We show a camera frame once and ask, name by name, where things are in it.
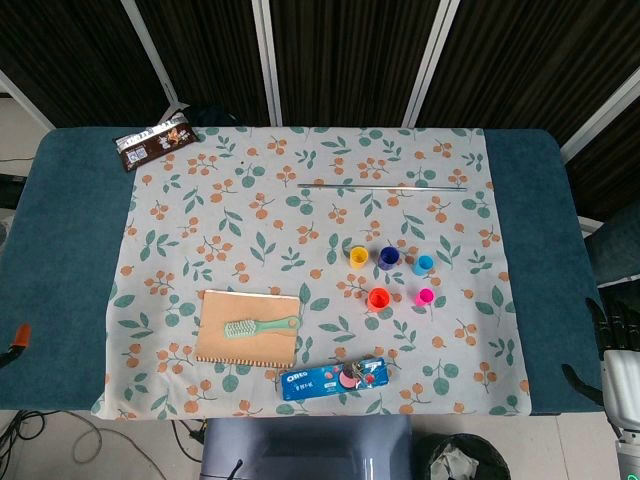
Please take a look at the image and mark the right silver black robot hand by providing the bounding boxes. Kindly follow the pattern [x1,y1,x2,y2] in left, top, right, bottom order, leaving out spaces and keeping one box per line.
[561,297,640,441]

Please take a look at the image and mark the dark blue plastic cup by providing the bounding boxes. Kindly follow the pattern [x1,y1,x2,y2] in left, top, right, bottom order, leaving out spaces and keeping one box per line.
[377,245,401,272]

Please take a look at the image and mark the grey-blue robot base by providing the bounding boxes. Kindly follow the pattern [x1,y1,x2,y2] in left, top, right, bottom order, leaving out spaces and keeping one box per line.
[199,416,415,480]

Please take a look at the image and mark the large orange plastic cup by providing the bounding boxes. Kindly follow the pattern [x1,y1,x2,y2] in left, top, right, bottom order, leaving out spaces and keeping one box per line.
[366,286,392,312]

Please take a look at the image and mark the dark teal upholstered chair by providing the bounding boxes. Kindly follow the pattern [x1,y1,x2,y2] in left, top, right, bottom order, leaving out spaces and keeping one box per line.
[583,203,640,289]

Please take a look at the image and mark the trash bin with black bag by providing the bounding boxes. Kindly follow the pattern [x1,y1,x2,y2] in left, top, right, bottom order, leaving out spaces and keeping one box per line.
[416,432,512,480]

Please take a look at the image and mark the thin metal rod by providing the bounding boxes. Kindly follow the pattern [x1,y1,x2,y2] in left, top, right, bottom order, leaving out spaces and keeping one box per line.
[296,183,469,193]

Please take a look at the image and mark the blue Oreo cookie box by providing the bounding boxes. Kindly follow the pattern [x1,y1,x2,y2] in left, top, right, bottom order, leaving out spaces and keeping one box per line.
[278,355,392,402]

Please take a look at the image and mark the green scrubbing brush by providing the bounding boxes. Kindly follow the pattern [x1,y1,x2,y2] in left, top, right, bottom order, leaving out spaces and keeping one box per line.
[223,314,302,341]

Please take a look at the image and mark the kraft spiral notebook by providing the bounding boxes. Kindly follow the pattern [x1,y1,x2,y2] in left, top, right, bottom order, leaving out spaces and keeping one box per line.
[193,288,302,370]

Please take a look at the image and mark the floral leaf print tablecloth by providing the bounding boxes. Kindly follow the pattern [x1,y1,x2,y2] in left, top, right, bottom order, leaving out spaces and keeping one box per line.
[91,125,532,420]

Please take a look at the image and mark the black folding screen white frames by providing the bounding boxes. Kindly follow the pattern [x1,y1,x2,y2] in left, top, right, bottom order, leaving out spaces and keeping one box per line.
[0,0,640,221]

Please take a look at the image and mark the brown snack packet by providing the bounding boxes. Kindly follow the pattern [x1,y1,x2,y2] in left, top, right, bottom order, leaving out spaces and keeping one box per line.
[113,115,200,174]

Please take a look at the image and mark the teal fabric table cover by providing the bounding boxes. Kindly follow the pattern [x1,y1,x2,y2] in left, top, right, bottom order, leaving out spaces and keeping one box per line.
[0,127,624,416]

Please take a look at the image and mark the black box device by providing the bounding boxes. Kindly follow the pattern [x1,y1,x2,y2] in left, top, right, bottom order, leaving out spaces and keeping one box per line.
[0,173,29,210]

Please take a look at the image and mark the black cable with plug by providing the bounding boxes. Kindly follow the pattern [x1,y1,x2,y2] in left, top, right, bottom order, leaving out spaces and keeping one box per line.
[171,418,207,464]

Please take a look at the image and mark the grey floor cable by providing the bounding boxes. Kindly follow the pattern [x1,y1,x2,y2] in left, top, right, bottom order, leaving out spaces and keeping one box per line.
[72,413,166,480]

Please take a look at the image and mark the orange handled black clamp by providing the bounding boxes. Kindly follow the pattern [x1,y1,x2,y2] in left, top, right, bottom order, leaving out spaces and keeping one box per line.
[0,322,33,370]

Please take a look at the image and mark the black floor cable bundle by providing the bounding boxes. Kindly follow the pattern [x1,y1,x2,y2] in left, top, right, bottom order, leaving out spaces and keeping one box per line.
[0,409,51,480]

